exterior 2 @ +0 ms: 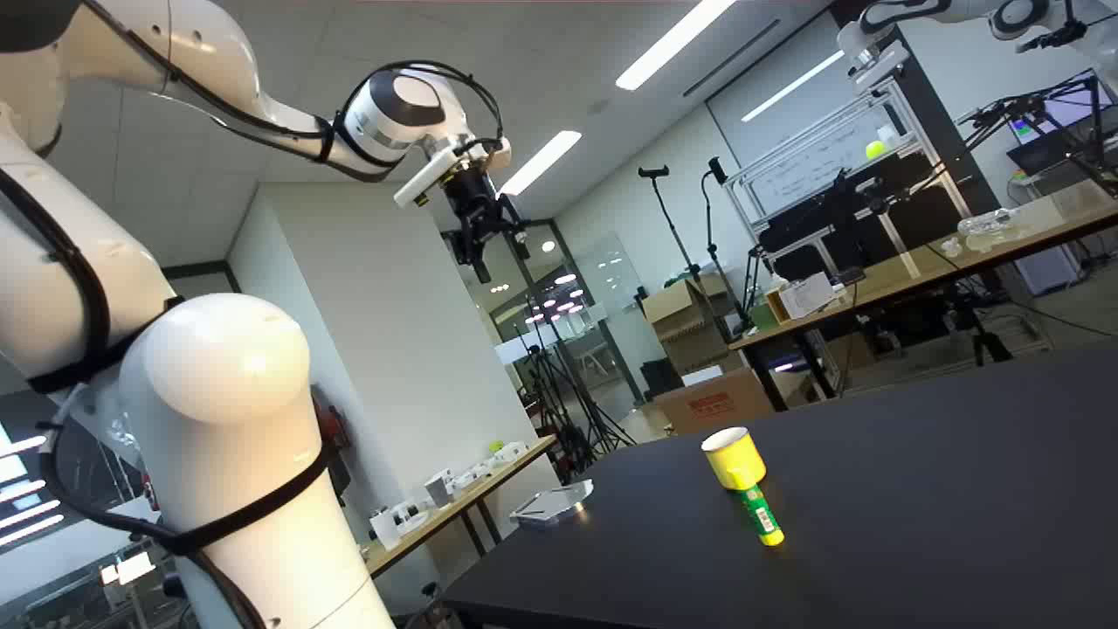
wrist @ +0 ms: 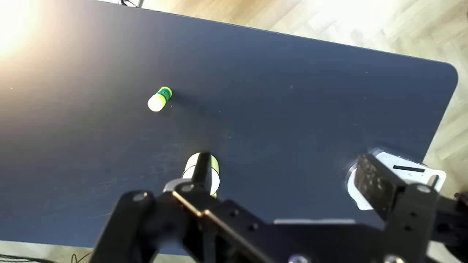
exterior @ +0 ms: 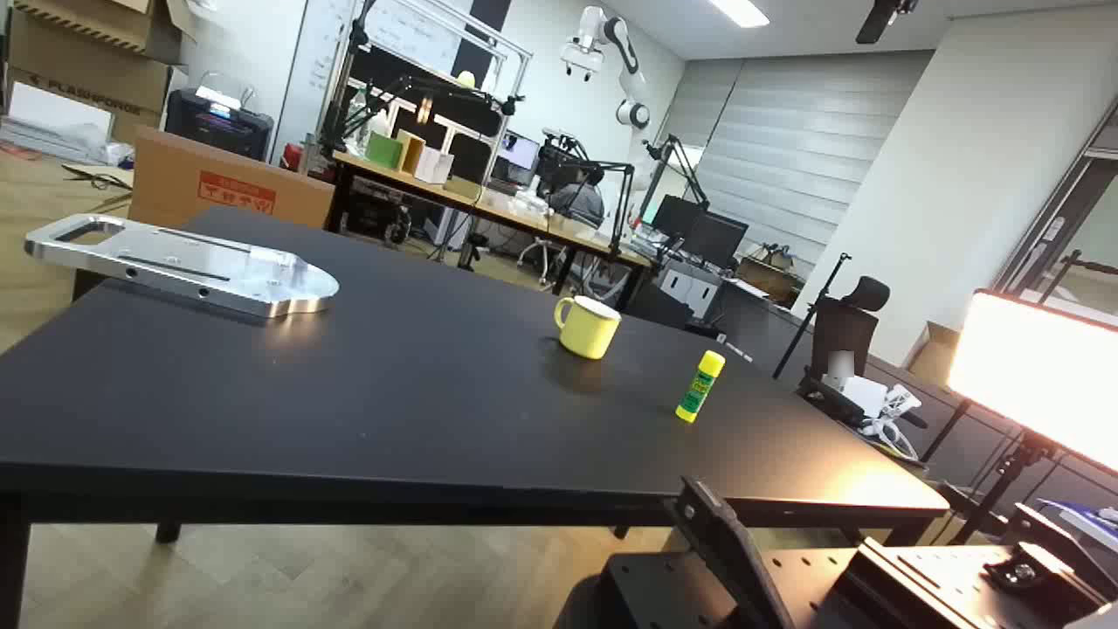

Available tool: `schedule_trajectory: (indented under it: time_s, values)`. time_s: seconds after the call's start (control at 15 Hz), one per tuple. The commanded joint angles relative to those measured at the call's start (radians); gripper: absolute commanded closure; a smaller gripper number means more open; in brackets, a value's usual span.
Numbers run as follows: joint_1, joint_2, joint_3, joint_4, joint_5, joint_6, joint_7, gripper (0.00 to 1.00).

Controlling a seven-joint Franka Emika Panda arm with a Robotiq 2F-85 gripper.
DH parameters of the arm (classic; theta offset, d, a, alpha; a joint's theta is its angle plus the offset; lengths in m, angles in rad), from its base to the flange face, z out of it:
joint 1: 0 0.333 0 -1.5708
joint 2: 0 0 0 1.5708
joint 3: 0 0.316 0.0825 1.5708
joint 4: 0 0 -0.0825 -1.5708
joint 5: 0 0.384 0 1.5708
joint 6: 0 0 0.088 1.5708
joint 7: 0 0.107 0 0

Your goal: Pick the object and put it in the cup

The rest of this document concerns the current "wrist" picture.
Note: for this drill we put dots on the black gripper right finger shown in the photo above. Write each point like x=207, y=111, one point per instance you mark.
x=377, y=184

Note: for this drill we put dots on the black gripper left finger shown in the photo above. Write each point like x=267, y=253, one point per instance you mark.
x=196, y=190

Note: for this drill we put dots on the green and white cylinder object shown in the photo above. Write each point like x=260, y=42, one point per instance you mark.
x=159, y=98

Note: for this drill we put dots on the silver metal plate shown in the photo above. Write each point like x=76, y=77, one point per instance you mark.
x=403, y=168

